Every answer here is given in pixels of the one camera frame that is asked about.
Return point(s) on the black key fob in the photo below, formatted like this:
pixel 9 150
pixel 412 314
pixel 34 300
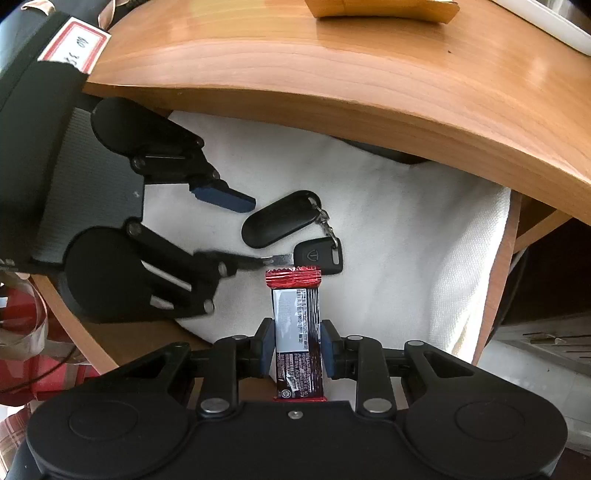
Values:
pixel 277 221

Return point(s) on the wooden side table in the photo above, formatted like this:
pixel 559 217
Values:
pixel 369 83

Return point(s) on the white satin ribbon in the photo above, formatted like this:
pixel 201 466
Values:
pixel 37 323

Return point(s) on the grey metal rack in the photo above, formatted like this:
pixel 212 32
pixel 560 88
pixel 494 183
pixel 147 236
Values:
pixel 545 332

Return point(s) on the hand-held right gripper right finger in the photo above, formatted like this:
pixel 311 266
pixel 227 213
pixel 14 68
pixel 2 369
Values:
pixel 328 353

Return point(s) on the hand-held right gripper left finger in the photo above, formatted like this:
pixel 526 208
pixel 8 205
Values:
pixel 267 346

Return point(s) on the red snack bar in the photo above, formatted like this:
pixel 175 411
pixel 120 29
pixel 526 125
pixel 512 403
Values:
pixel 298 323

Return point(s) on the white cloth liner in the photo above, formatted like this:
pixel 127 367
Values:
pixel 392 254

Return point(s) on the black car key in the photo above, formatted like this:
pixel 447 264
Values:
pixel 318 256

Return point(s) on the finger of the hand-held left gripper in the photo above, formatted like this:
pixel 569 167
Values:
pixel 226 197
pixel 203 272

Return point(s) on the gold snack packet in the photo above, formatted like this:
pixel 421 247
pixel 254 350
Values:
pixel 383 7

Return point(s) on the glass electric kettle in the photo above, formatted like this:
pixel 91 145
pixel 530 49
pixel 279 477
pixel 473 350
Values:
pixel 549 23

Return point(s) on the grey paper bag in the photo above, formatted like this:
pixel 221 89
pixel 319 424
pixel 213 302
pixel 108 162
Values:
pixel 107 14

